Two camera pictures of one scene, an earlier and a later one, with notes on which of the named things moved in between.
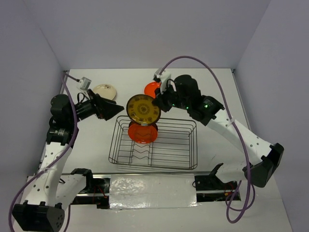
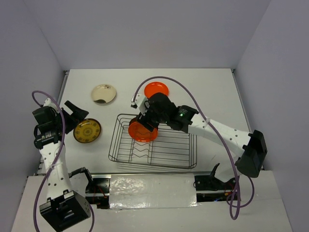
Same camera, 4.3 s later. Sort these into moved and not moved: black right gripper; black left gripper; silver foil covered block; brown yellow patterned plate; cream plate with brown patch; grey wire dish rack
Moved: black left gripper; brown yellow patterned plate; black right gripper
Not moved: cream plate with brown patch; silver foil covered block; grey wire dish rack
